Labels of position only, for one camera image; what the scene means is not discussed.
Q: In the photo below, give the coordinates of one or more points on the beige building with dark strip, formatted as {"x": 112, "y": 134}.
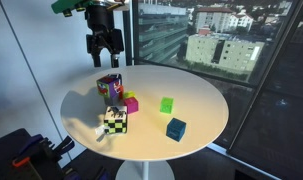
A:
{"x": 204, "y": 50}

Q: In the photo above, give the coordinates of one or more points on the magenta building block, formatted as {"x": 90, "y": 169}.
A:
{"x": 131, "y": 106}

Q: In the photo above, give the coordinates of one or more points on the multicoloured picture cube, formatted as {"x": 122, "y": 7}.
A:
{"x": 107, "y": 87}

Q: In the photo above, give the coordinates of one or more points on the green building block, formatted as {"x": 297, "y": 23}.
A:
{"x": 166, "y": 105}

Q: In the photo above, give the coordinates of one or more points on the dark corner window mullion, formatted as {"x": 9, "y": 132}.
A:
{"x": 131, "y": 40}

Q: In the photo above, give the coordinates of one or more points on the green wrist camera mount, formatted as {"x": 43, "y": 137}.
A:
{"x": 66, "y": 5}

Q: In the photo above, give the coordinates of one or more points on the white paper tag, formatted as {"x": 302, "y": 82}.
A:
{"x": 99, "y": 130}

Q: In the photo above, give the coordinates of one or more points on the dark slim window mullion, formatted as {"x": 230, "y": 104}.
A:
{"x": 267, "y": 80}

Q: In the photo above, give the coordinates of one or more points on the yellow building block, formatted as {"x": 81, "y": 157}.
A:
{"x": 129, "y": 94}

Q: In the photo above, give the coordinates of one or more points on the black clamp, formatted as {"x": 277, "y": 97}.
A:
{"x": 66, "y": 145}

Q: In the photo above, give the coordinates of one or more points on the teal cube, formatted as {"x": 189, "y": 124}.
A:
{"x": 176, "y": 130}

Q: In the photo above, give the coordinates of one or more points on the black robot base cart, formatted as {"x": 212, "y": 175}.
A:
{"x": 11, "y": 156}

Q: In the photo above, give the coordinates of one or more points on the white building red roof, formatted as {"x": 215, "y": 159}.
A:
{"x": 214, "y": 18}

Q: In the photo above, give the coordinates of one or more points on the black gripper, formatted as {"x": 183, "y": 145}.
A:
{"x": 101, "y": 23}

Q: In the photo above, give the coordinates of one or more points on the blue clamp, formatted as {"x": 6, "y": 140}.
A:
{"x": 32, "y": 141}

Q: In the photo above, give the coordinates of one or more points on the white table pedestal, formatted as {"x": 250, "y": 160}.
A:
{"x": 144, "y": 171}

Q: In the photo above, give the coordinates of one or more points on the checkered cube with zebra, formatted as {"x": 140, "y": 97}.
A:
{"x": 115, "y": 125}

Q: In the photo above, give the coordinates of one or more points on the glass office building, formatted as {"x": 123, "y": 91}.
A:
{"x": 161, "y": 30}

